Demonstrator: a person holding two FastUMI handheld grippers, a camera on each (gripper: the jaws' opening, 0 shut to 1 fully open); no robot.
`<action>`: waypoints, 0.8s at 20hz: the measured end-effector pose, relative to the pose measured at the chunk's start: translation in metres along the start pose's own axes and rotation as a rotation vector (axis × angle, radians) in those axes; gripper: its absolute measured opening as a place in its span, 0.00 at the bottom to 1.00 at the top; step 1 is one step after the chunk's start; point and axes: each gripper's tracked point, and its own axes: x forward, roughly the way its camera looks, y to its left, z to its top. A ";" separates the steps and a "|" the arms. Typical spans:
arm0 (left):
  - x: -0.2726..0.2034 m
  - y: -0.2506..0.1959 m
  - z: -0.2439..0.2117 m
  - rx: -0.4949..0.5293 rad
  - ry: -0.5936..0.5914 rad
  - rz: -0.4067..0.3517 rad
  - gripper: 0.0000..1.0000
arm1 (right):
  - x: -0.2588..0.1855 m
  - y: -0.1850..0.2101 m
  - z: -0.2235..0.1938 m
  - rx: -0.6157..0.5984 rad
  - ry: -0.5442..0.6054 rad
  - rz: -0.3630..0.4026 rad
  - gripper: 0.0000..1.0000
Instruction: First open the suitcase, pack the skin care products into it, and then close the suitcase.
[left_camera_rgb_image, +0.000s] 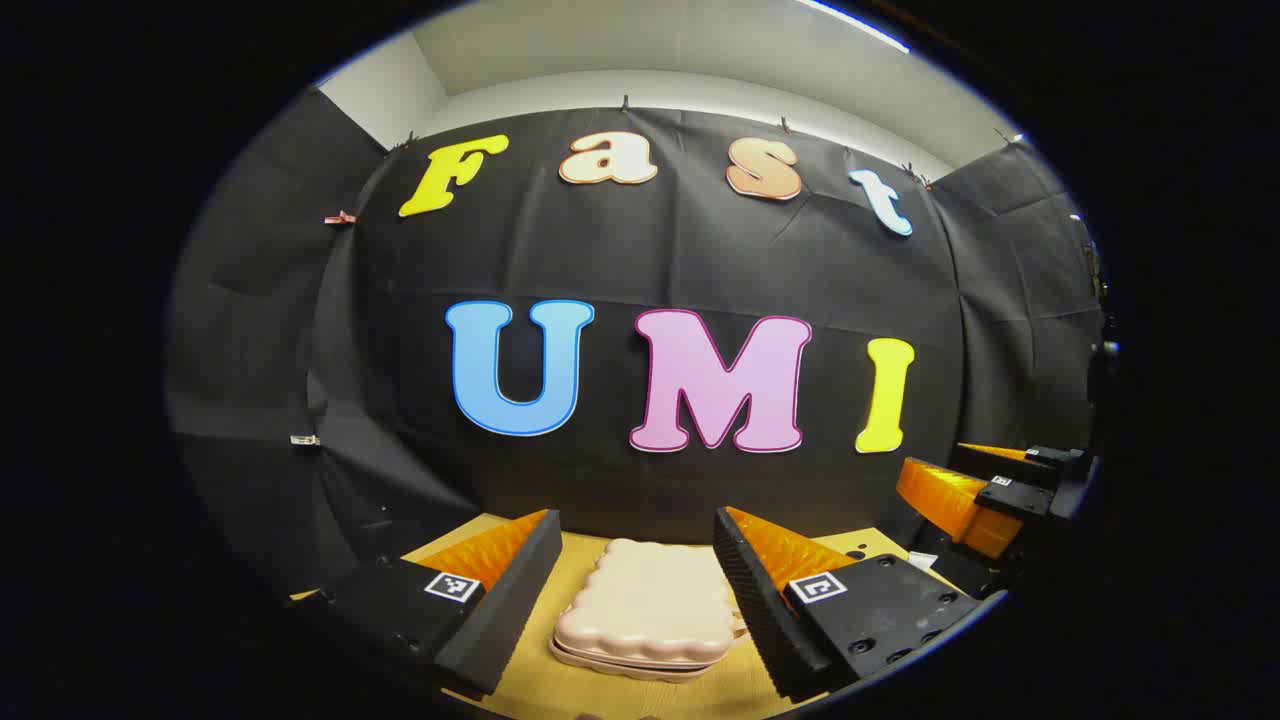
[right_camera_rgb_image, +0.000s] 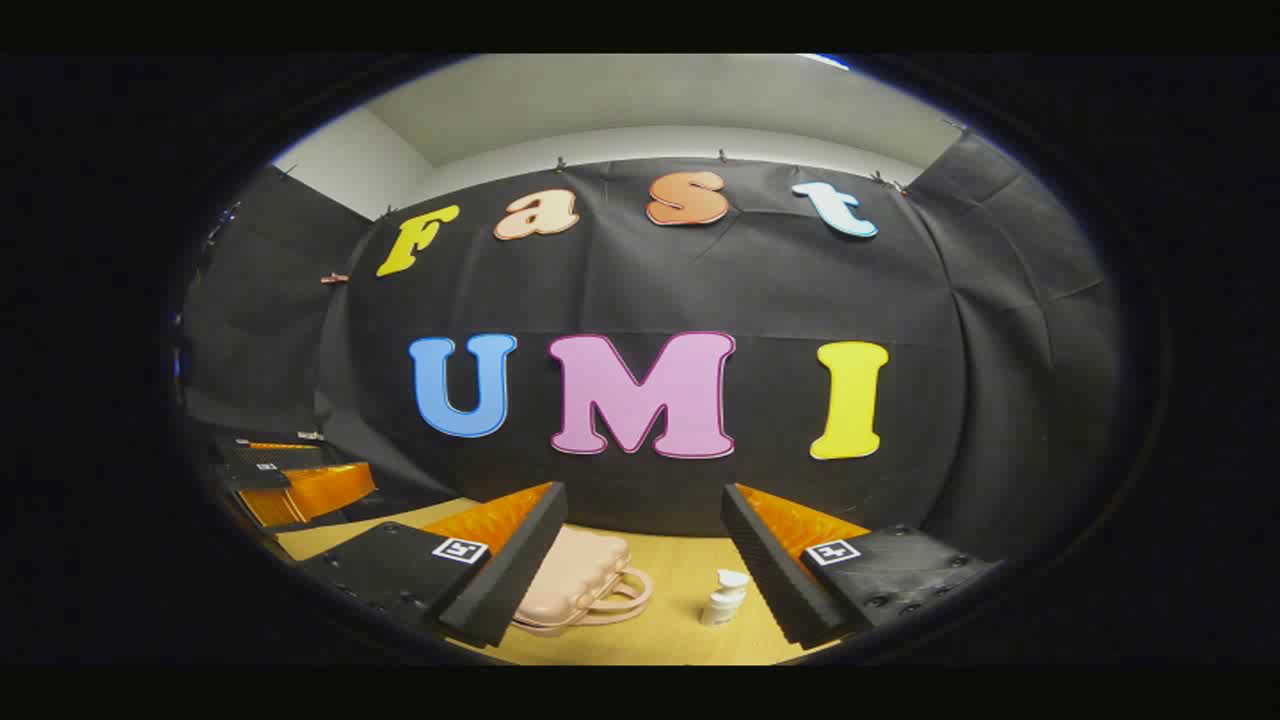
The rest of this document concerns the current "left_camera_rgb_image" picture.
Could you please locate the black backdrop cloth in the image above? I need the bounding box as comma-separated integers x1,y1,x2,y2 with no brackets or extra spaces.
165,85,1106,601

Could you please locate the pink suitcase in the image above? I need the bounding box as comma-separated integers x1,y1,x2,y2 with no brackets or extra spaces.
548,538,751,684

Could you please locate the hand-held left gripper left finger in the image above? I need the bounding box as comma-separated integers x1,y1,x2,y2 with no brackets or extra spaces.
318,508,564,701

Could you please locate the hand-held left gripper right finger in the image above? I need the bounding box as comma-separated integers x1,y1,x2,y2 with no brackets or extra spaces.
712,505,986,703

